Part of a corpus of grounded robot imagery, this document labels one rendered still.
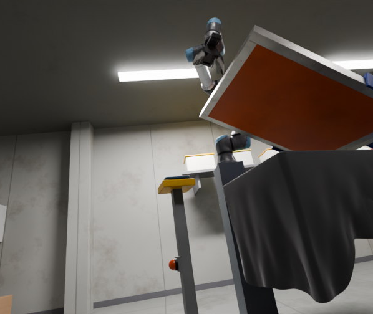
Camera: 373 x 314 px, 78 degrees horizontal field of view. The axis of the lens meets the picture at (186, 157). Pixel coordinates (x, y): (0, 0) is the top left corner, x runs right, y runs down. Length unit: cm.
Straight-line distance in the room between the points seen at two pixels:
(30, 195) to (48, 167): 53
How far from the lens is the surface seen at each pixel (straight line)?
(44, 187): 463
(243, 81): 110
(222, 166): 162
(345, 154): 98
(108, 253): 414
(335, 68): 108
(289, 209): 79
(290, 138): 142
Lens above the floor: 72
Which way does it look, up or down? 20 degrees up
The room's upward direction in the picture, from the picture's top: 8 degrees counter-clockwise
